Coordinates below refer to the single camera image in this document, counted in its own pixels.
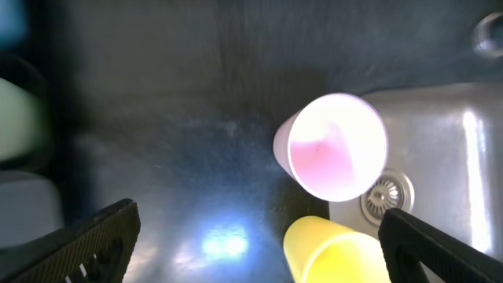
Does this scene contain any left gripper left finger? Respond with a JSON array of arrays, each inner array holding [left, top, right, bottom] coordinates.
[[0, 198, 141, 283]]

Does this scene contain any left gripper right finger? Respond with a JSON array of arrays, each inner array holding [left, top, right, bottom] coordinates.
[[377, 207, 503, 283]]

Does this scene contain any pink cup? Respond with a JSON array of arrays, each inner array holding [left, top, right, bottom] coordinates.
[[272, 92, 390, 203]]

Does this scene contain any yellow cup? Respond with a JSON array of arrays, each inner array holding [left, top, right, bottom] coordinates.
[[282, 215, 392, 283]]

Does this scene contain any steel sink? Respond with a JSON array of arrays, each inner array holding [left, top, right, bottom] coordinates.
[[328, 82, 503, 283]]

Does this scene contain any black tray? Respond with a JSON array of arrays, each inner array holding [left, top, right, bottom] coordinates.
[[0, 49, 66, 252]]

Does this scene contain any green cup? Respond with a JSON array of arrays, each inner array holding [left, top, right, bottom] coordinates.
[[0, 76, 46, 162]]

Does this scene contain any blue cup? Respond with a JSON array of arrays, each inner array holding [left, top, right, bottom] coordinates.
[[0, 0, 28, 49]]

